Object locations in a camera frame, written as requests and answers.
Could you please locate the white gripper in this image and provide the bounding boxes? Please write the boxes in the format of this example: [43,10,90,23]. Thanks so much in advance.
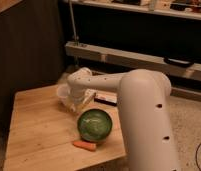
[69,88,96,113]

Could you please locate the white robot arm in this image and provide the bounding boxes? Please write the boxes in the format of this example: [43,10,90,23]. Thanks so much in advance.
[68,68,181,171]

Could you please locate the green bowl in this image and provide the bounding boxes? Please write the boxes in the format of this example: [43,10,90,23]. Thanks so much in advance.
[77,109,113,142]

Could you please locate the blue white rectangular box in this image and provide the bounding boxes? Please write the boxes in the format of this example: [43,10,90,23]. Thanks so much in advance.
[94,93,117,106]

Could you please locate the orange carrot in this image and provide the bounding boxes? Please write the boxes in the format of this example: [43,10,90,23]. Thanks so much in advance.
[72,140,96,151]

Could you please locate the vertical metal pole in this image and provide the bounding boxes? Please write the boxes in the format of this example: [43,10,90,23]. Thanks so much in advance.
[68,0,80,46]

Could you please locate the upper shelf with clutter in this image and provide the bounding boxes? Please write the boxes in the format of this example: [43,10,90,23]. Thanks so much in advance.
[63,0,201,21]

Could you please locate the metal shelf rail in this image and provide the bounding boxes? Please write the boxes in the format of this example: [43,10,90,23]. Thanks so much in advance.
[65,42,201,81]

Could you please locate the black handle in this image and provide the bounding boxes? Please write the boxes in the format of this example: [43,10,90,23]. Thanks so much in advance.
[163,57,195,68]

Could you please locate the black cable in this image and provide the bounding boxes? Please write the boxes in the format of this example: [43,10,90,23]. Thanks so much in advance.
[194,93,201,168]

